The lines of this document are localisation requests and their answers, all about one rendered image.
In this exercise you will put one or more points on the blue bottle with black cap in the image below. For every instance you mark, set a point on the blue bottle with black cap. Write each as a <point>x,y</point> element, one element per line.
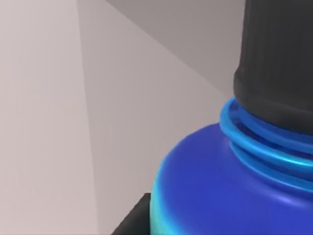
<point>220,186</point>

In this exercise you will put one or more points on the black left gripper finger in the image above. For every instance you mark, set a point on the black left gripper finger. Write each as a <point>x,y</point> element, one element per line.
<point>134,218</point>

